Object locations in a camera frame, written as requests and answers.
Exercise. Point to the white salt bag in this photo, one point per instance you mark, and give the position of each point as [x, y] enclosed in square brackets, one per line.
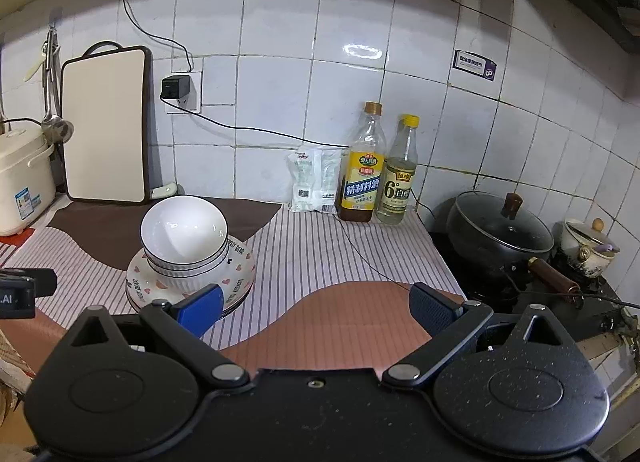
[317, 180]

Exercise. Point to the glass wok lid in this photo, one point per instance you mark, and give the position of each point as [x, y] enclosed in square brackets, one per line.
[500, 227]

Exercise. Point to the cream cutting board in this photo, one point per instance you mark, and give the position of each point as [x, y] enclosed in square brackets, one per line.
[107, 127]

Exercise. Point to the metal ladle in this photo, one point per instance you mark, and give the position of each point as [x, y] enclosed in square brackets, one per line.
[57, 130]

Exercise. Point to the wall sticker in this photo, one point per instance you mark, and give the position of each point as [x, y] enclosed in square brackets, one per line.
[475, 65]

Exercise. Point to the white rice cooker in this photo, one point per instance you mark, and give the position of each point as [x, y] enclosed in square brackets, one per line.
[22, 177]

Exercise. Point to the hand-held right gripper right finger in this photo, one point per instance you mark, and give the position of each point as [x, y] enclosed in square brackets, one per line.
[434, 309]

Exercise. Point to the white wall socket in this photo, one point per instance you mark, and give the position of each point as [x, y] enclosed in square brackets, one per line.
[196, 92]

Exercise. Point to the white ribbed bowl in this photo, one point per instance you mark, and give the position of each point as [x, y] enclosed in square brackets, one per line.
[182, 227]
[185, 282]
[200, 266]

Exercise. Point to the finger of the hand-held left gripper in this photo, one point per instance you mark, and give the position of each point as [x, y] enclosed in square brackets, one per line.
[17, 297]

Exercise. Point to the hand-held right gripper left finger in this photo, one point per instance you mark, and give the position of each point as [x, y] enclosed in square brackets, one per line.
[202, 309]

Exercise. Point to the bunny pattern plate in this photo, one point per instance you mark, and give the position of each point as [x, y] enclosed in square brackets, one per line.
[240, 267]

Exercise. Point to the black power adapter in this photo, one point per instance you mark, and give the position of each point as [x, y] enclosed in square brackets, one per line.
[175, 88]

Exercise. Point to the black gas stove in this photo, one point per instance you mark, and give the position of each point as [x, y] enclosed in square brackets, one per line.
[530, 302]

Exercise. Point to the white vinegar bottle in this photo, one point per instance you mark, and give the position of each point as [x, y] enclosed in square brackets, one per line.
[397, 182]

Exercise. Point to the small enamel pot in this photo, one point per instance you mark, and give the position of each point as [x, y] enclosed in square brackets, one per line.
[587, 247]

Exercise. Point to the cooking wine bottle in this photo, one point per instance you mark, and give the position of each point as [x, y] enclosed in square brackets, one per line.
[362, 177]

